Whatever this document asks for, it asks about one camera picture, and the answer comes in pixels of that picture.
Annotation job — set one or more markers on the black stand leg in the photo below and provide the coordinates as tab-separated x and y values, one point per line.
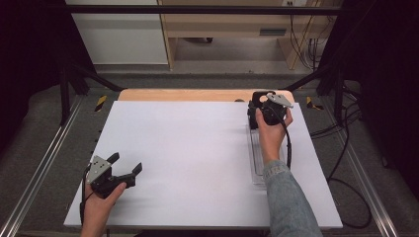
337	95
65	98

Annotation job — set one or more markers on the white board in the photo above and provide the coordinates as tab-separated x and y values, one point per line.
197	164

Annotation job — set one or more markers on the wooden table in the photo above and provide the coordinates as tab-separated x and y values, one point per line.
184	94

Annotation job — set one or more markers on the aluminium rail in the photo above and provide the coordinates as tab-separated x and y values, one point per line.
39	164
369	184

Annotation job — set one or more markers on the person's left hand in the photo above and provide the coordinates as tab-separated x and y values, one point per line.
97	214

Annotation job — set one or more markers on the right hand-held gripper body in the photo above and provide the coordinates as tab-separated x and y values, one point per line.
273	113

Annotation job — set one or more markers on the person's right hand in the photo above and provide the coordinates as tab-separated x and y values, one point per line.
271	141

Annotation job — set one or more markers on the clear plastic packaging box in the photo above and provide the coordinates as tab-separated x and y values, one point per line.
257	158

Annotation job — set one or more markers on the black curtain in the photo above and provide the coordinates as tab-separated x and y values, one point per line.
29	49
388	65

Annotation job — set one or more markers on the black horizontal bar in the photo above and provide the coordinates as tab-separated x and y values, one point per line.
197	9

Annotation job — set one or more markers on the yellow black tape marker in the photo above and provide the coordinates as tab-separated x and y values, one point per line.
311	103
100	103

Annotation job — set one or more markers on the white cabinet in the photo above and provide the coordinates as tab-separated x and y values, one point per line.
122	36

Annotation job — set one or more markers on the light wooden desk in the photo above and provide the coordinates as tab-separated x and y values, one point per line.
224	24

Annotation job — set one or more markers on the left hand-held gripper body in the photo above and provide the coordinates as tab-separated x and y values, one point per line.
98	169

